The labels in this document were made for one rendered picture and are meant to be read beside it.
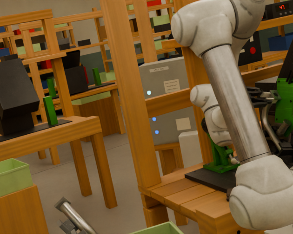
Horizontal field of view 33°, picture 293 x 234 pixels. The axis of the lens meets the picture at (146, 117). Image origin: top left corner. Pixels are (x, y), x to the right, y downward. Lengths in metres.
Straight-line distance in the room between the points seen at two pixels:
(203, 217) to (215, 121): 0.39
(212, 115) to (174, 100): 0.48
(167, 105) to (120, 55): 0.39
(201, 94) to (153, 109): 0.40
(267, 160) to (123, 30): 1.04
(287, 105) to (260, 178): 0.90
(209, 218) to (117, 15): 0.99
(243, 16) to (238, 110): 0.32
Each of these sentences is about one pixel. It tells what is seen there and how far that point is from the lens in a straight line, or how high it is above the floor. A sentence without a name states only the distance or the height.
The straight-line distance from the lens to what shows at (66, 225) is 1.47.
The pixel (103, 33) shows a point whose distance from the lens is 9.76.
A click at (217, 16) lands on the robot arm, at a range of 1.60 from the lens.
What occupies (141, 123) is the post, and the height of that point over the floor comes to 1.19.
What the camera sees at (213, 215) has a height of 0.90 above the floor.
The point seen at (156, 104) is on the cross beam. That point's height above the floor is 1.24.
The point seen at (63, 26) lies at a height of 2.03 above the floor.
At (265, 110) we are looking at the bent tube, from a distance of 2.40.
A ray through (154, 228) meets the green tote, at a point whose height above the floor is 0.96.
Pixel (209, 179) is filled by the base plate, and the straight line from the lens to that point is 2.25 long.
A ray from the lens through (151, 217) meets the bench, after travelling 2.42.
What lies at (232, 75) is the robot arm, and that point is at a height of 1.42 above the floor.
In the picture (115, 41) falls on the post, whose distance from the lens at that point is 2.25.
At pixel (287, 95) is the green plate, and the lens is 2.33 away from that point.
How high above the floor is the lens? 1.62
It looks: 10 degrees down
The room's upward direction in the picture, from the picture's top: 11 degrees counter-clockwise
